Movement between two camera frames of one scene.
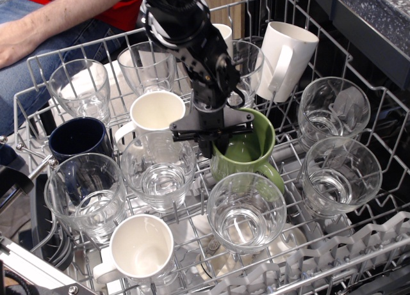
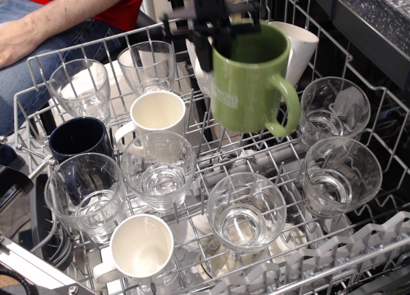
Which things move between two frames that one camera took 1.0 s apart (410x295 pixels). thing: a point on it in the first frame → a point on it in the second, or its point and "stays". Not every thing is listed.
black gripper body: [210, 124] → [210, 7]
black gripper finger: [221, 143] → [223, 45]
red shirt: [126, 16] stays
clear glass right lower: [340, 174] stays
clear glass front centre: [245, 210] stays
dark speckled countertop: [378, 19] stays
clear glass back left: [82, 88] stays
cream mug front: [140, 246] stays
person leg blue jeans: [24, 84] stays
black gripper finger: [206, 146] → [204, 49]
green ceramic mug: [247, 151] → [248, 92]
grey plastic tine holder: [373, 260] stays
